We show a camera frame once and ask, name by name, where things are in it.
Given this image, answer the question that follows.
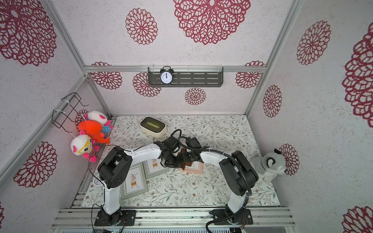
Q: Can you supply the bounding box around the white plush with glasses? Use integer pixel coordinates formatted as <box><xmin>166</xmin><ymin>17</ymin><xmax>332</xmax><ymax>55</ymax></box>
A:
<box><xmin>71</xmin><ymin>135</ymin><xmax>100</xmax><ymax>163</ymax></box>

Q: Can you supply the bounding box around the white pink plush toy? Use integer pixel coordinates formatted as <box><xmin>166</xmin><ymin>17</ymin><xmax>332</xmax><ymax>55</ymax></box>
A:
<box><xmin>84</xmin><ymin>110</ymin><xmax>111</xmax><ymax>126</ymax></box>

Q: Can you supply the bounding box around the grey husky plush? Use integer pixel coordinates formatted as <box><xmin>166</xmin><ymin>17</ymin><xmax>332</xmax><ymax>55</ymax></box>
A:
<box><xmin>250</xmin><ymin>149</ymin><xmax>287</xmax><ymax>184</ymax></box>

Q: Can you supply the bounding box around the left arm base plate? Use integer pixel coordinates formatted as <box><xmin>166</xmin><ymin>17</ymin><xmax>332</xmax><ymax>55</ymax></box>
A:
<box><xmin>93</xmin><ymin>207</ymin><xmax>137</xmax><ymax>226</ymax></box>

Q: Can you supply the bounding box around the orange plush toy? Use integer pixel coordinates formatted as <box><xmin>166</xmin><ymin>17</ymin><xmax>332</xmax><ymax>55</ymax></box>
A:
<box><xmin>78</xmin><ymin>120</ymin><xmax>110</xmax><ymax>145</ymax></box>

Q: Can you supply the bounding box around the white alarm clock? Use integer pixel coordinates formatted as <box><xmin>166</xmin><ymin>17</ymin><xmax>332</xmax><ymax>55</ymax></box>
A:
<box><xmin>93</xmin><ymin>177</ymin><xmax>104</xmax><ymax>190</ymax></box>

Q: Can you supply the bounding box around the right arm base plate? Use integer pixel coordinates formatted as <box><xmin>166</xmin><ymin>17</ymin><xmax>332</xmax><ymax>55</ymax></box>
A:
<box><xmin>209</xmin><ymin>208</ymin><xmax>254</xmax><ymax>225</ymax></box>

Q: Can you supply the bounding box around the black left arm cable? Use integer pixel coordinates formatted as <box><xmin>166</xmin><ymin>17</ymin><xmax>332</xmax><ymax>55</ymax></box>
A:
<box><xmin>88</xmin><ymin>129</ymin><xmax>183</xmax><ymax>233</ymax></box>

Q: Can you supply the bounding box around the cream tissue box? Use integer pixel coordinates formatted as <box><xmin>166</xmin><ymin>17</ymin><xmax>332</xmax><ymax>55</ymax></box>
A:
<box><xmin>140</xmin><ymin>116</ymin><xmax>168</xmax><ymax>138</ymax></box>

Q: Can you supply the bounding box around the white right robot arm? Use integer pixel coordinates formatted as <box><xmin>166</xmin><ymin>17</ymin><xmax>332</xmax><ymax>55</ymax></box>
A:
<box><xmin>178</xmin><ymin>136</ymin><xmax>258</xmax><ymax>214</ymax></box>

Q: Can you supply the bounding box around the green picture frame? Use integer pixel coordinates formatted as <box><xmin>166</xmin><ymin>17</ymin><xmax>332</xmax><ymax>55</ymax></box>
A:
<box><xmin>143</xmin><ymin>159</ymin><xmax>170</xmax><ymax>179</ymax></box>
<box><xmin>120</xmin><ymin>163</ymin><xmax>148</xmax><ymax>200</ymax></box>

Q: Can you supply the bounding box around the black wire basket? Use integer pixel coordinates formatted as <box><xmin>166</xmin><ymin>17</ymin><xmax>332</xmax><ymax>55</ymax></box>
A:
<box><xmin>51</xmin><ymin>92</ymin><xmax>89</xmax><ymax>134</ymax></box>

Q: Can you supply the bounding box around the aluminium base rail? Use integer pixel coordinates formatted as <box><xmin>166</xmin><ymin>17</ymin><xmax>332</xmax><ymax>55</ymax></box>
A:
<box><xmin>49</xmin><ymin>206</ymin><xmax>297</xmax><ymax>233</ymax></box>

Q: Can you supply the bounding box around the black alarm clock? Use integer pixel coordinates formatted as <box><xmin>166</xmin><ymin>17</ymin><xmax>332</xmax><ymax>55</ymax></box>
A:
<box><xmin>160</xmin><ymin>66</ymin><xmax>174</xmax><ymax>85</ymax></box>

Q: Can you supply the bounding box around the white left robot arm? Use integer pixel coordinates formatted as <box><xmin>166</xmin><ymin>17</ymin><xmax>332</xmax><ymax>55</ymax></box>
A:
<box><xmin>98</xmin><ymin>136</ymin><xmax>180</xmax><ymax>216</ymax></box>

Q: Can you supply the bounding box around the grey wall shelf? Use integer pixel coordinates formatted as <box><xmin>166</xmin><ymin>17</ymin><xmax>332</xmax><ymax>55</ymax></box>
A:
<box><xmin>148</xmin><ymin>67</ymin><xmax>224</xmax><ymax>88</ymax></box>

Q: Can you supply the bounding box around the brown cloth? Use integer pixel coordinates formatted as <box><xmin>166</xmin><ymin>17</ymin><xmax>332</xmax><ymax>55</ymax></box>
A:
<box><xmin>177</xmin><ymin>147</ymin><xmax>193</xmax><ymax>170</ymax></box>

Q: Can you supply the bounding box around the pink picture frame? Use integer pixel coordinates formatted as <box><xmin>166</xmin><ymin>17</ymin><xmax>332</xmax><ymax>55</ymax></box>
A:
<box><xmin>179</xmin><ymin>161</ymin><xmax>203</xmax><ymax>174</ymax></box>

